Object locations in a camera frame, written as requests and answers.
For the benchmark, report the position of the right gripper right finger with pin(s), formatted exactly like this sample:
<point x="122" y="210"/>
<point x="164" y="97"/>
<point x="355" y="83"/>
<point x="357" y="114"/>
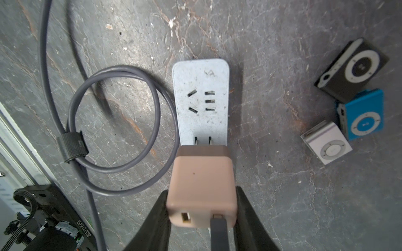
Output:
<point x="249" y="232"/>

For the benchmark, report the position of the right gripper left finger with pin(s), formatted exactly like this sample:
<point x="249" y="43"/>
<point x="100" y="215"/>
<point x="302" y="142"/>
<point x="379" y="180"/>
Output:
<point x="154" y="233"/>

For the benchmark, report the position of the pink USB charger adapter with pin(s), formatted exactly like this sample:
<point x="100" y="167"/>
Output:
<point x="202" y="186"/>

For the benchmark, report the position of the silver mp3 player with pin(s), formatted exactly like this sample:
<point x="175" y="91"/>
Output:
<point x="326" y="141"/>

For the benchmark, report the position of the white power strip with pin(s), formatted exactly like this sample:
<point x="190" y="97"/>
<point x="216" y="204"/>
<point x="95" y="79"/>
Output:
<point x="201" y="92"/>

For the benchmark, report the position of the blue mp3 player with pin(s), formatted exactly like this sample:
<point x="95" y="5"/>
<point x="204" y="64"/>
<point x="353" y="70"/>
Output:
<point x="362" y="116"/>

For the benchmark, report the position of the black mp3 player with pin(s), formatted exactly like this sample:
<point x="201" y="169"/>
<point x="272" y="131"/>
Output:
<point x="352" y="69"/>

